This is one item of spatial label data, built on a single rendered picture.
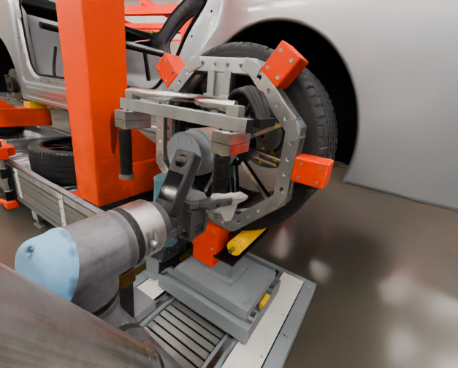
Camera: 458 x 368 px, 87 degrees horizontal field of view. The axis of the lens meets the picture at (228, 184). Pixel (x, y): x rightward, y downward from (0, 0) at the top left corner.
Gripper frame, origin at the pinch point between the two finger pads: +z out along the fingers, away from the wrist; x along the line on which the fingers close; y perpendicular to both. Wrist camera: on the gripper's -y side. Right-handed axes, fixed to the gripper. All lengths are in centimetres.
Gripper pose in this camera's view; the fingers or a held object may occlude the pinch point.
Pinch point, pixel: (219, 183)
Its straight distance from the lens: 55.7
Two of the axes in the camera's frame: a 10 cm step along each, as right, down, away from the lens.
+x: 8.4, 2.8, -4.7
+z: 5.4, -2.4, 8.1
